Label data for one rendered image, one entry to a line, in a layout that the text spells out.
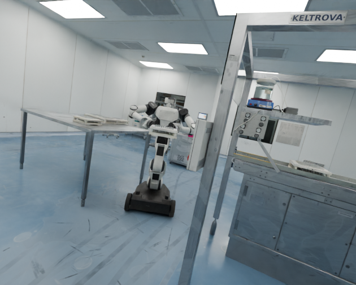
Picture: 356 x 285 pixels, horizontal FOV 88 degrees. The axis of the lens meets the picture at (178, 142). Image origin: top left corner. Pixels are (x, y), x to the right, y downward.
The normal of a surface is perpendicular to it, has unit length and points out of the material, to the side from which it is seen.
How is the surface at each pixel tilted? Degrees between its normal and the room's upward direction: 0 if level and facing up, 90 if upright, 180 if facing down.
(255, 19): 90
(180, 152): 90
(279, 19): 90
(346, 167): 90
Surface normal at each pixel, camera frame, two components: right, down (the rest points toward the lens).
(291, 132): -0.39, 0.07
